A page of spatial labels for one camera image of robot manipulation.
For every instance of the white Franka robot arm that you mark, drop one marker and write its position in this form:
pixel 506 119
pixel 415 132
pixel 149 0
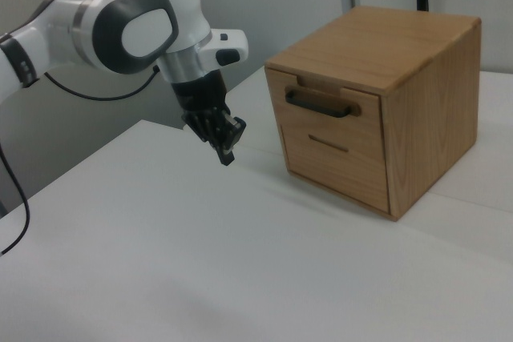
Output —
pixel 148 33

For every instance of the wooden drawer with slot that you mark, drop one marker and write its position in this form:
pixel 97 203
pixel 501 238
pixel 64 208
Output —
pixel 340 178

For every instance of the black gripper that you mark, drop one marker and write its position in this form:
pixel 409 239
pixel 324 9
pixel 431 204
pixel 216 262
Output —
pixel 200 93

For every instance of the wooden cabinet body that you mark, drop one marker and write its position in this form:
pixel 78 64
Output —
pixel 433 117

